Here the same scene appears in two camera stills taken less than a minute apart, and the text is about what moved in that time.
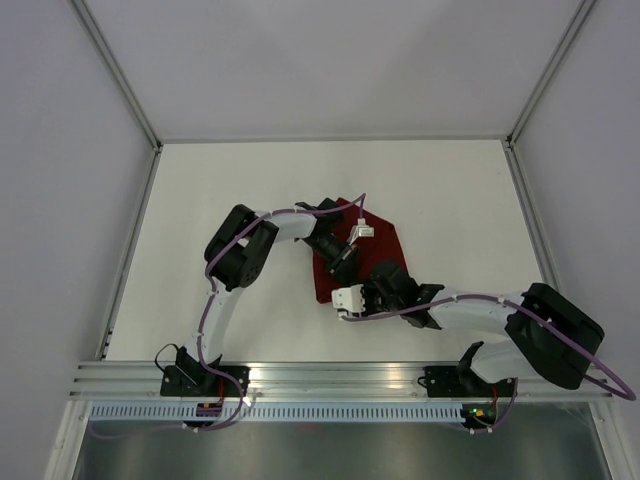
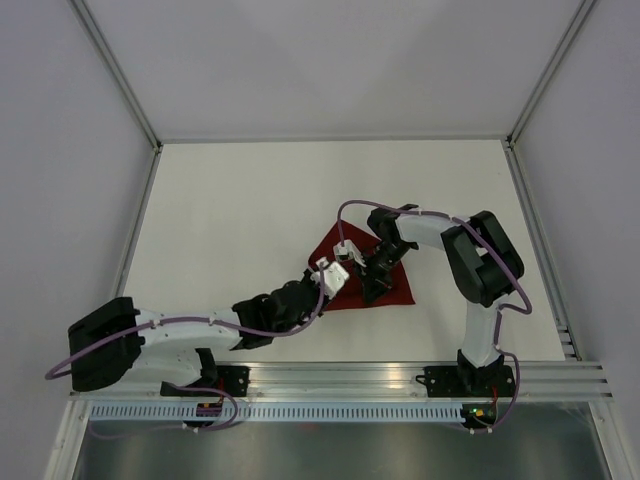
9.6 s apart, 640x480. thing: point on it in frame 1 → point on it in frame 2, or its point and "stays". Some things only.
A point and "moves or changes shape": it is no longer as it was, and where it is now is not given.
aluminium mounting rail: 114,382 stays
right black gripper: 368,309 → 373,283
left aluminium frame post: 119,73 stays
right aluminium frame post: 571,30 stays
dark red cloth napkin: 377,242 moves or changes shape
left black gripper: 342,269 → 306,278
